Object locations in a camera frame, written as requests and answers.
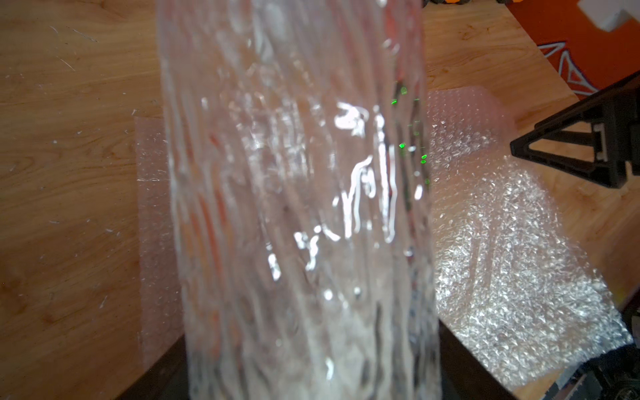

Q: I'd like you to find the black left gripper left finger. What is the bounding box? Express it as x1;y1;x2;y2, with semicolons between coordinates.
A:
117;336;189;400

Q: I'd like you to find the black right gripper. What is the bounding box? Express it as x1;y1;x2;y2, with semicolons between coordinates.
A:
510;72;639;188

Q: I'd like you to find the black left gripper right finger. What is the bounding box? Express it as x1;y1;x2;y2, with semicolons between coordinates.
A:
438;320;517;400

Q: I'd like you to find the bubble wrap sheet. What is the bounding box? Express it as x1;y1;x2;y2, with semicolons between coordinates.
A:
135;88;631;389

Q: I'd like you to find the clear glass vase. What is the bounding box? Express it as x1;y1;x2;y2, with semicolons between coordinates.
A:
156;1;442;399

